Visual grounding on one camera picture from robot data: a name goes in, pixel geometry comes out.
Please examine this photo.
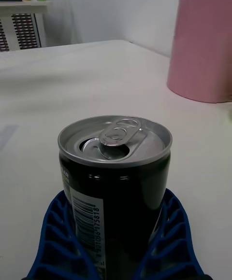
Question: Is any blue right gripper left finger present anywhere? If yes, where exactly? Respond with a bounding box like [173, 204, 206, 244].
[21, 190, 100, 280]

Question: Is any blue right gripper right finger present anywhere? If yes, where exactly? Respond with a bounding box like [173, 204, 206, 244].
[132, 187, 214, 280]

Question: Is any black drink can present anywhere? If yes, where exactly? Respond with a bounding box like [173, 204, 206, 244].
[57, 114, 173, 280]

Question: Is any pink plastic waste bin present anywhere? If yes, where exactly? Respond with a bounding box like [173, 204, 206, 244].
[166, 0, 232, 104]

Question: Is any white cabinet with drawer racks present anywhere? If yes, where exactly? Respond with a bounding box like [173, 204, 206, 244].
[0, 0, 53, 52]

